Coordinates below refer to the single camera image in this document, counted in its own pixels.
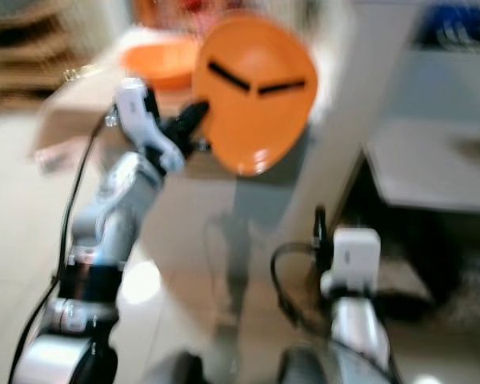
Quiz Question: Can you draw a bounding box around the orange plate with black strips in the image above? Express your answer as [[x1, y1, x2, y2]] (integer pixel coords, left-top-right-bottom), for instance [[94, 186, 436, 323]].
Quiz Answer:
[[192, 18, 318, 177]]

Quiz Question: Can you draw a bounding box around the orange plastic bowl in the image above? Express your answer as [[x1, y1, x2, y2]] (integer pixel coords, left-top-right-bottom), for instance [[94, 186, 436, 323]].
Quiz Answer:
[[122, 40, 201, 90]]

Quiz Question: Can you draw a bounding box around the beige low table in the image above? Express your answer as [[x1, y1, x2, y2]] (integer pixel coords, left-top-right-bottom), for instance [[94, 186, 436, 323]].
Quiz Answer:
[[32, 32, 202, 170]]

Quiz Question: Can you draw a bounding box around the grey table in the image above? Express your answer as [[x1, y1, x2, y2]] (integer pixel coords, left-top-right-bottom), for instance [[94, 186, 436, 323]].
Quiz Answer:
[[364, 120, 480, 214]]

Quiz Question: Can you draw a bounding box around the white partition panel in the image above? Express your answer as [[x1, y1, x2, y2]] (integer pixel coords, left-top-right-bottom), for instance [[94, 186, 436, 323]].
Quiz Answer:
[[240, 0, 421, 281]]

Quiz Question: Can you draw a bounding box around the dark robot right leg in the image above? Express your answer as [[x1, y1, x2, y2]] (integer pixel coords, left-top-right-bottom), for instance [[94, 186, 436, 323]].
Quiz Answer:
[[276, 346, 334, 384]]

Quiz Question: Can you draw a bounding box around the wooden shelf unit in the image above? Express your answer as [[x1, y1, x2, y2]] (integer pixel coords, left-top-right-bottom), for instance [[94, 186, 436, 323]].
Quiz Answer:
[[0, 0, 66, 90]]

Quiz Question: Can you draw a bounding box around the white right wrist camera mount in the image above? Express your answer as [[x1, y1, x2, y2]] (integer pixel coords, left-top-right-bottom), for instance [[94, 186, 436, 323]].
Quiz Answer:
[[320, 227, 382, 298]]

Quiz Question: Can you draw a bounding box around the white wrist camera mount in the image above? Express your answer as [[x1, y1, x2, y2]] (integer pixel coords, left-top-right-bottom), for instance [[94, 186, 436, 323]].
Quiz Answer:
[[320, 227, 382, 298], [112, 78, 185, 173]]

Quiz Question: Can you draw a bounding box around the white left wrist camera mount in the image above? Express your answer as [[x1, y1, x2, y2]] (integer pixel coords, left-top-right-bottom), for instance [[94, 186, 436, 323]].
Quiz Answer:
[[112, 78, 185, 173]]

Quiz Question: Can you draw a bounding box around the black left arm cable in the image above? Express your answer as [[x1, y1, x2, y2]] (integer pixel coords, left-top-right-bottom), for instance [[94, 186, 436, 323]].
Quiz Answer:
[[8, 112, 118, 384]]

